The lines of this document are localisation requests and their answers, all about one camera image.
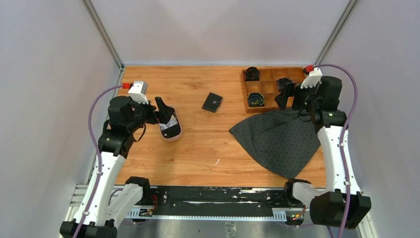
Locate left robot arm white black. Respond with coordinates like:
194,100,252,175
59,96,176,238

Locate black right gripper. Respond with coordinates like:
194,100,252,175
274,80,320,112

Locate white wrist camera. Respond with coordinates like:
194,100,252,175
300,65,322,89
122,81,149,104

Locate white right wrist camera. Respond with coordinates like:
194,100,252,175
300,65,322,89

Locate dark grey dotted cloth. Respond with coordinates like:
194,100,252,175
229,110,320,179

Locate white credit card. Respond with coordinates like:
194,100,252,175
159,118,178,130

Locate black rolled belt middle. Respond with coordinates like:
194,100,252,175
276,77,293,93

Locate black card holder wallet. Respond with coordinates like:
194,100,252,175
202,92,223,113

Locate aluminium frame rail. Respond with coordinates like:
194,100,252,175
67,184,375,238

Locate pink oval card tray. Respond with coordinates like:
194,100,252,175
158,106,183,142

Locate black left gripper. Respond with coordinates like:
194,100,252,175
126,96,174,132

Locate wooden compartment tray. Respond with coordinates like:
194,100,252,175
240,66,306,114

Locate black rolled belt top left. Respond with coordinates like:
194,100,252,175
244,66,260,81

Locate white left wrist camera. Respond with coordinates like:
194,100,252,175
122,81,149,104

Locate black rolled belt green pattern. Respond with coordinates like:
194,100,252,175
247,92,265,107

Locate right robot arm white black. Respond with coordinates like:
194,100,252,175
275,76,371,230

